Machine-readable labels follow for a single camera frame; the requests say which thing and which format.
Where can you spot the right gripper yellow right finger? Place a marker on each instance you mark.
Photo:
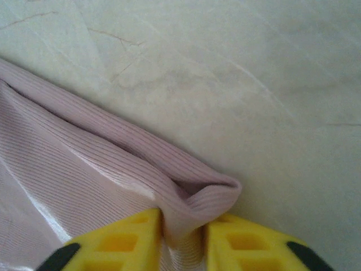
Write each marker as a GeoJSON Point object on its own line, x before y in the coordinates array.
{"type": "Point", "coordinates": [220, 231]}

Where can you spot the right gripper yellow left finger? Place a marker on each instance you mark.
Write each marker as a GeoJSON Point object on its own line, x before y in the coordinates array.
{"type": "Point", "coordinates": [146, 226]}

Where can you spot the mauve tank top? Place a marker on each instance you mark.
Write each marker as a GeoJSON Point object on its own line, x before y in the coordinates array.
{"type": "Point", "coordinates": [84, 169]}

